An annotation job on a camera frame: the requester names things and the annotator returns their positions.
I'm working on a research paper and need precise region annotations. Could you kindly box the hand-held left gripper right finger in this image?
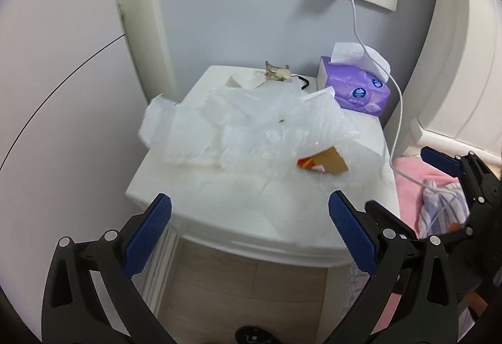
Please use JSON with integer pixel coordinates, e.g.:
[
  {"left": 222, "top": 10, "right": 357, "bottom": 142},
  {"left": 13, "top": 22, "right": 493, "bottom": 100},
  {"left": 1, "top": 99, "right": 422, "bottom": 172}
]
[{"left": 327, "top": 190, "right": 459, "bottom": 344}]

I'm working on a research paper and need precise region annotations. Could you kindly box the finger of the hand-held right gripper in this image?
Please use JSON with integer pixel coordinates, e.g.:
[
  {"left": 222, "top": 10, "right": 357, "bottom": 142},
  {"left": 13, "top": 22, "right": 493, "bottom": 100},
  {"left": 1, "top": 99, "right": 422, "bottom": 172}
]
[
  {"left": 365, "top": 200, "right": 417, "bottom": 241},
  {"left": 420, "top": 146, "right": 502, "bottom": 208}
]

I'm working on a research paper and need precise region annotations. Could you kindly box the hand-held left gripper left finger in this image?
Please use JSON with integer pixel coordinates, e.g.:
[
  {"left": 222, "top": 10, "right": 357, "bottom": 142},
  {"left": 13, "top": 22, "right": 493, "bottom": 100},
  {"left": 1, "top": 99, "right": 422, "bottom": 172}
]
[{"left": 41, "top": 193, "right": 173, "bottom": 344}]

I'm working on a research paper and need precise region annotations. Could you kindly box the brown cardboard piece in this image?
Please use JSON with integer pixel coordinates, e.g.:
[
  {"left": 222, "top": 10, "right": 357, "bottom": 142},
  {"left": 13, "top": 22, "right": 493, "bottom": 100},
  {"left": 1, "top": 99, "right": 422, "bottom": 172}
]
[{"left": 296, "top": 146, "right": 350, "bottom": 176}]

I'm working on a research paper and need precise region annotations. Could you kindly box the clear plastic bag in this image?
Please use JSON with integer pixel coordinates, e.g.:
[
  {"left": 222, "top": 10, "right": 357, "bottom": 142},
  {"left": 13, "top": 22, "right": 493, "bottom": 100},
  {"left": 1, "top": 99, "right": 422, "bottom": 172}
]
[{"left": 173, "top": 83, "right": 359, "bottom": 191}]

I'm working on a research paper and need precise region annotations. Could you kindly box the pink blanket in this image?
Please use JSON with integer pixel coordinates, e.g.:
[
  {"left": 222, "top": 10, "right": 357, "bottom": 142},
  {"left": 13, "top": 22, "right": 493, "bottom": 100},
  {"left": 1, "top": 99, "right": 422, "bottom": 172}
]
[{"left": 345, "top": 158, "right": 477, "bottom": 333}]

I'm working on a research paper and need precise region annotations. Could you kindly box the white nightstand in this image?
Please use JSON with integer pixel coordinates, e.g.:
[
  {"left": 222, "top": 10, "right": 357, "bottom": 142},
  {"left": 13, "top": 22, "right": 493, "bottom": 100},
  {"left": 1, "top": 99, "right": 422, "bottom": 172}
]
[{"left": 125, "top": 65, "right": 401, "bottom": 313}]

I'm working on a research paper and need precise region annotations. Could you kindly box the striped cloth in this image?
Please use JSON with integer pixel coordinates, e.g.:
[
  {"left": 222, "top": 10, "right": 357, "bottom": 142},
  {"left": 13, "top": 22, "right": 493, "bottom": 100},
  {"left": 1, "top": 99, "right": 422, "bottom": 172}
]
[{"left": 416, "top": 179, "right": 471, "bottom": 239}]

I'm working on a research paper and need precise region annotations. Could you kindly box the white bed headboard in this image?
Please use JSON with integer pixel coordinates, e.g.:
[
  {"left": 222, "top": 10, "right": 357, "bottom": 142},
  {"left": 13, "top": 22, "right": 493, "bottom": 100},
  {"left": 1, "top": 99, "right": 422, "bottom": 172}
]
[{"left": 392, "top": 0, "right": 502, "bottom": 168}]

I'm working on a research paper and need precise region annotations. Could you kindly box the purple tissue pack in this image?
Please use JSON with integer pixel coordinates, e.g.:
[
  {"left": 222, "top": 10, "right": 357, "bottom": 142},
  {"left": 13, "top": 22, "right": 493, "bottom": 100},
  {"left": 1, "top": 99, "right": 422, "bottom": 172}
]
[{"left": 316, "top": 42, "right": 393, "bottom": 117}]

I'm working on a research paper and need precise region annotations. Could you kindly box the clear hair clip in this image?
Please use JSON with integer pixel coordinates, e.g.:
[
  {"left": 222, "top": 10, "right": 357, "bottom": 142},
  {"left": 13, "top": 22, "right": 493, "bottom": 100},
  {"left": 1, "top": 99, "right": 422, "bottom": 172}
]
[{"left": 264, "top": 61, "right": 293, "bottom": 83}]

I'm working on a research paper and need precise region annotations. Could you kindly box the white charging cable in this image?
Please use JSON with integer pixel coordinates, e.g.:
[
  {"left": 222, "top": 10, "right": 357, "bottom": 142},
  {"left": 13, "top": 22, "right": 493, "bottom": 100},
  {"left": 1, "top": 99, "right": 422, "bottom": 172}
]
[{"left": 338, "top": 0, "right": 471, "bottom": 239}]

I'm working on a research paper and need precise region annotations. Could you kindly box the white door frame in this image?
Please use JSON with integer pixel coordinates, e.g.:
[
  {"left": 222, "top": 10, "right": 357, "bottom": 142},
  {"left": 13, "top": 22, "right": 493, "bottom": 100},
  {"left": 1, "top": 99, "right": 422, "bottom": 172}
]
[{"left": 109, "top": 0, "right": 177, "bottom": 101}]

